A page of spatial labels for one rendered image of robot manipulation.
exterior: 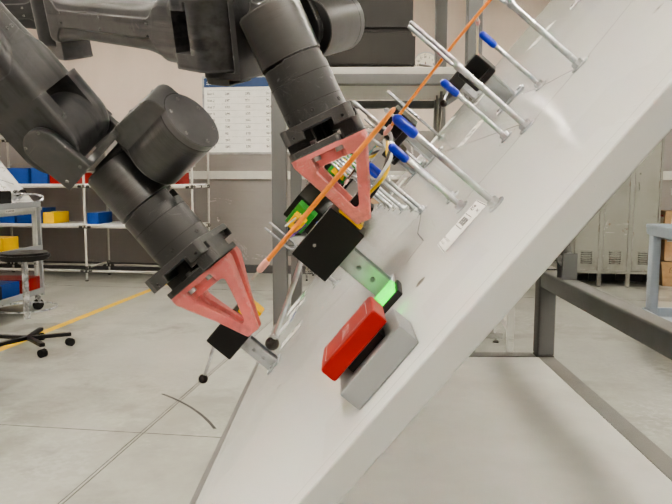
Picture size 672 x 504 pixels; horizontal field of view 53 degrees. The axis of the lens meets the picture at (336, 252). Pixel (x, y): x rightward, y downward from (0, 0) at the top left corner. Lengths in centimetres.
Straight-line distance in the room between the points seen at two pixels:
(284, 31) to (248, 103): 794
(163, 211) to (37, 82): 15
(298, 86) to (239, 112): 797
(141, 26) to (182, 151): 20
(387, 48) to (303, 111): 111
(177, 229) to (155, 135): 9
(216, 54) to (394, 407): 39
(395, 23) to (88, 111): 116
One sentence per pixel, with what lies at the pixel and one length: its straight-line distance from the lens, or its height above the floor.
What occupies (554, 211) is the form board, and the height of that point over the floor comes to 119.
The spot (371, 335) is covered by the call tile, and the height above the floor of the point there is 111.
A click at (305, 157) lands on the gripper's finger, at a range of 58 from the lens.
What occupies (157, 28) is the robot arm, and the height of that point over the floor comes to 135.
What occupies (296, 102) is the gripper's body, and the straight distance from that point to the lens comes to 60.
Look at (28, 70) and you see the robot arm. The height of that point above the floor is 129.
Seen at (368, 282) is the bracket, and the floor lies 111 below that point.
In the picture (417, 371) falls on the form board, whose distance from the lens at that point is 38.
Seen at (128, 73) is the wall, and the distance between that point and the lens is 915.
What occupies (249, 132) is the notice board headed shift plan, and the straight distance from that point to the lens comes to 851.
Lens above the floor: 120
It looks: 6 degrees down
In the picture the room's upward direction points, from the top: straight up
